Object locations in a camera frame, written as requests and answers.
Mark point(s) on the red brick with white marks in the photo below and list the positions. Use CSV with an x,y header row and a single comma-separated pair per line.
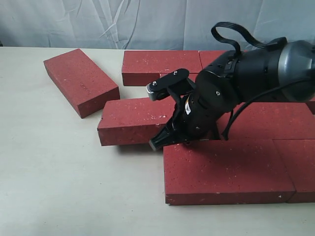
x,y
133,121

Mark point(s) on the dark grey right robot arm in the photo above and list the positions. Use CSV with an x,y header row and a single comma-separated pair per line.
x,y
278,66

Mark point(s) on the light blue backdrop cloth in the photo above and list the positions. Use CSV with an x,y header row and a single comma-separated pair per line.
x,y
149,24

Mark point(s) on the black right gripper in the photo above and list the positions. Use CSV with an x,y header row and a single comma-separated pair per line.
x,y
200,104

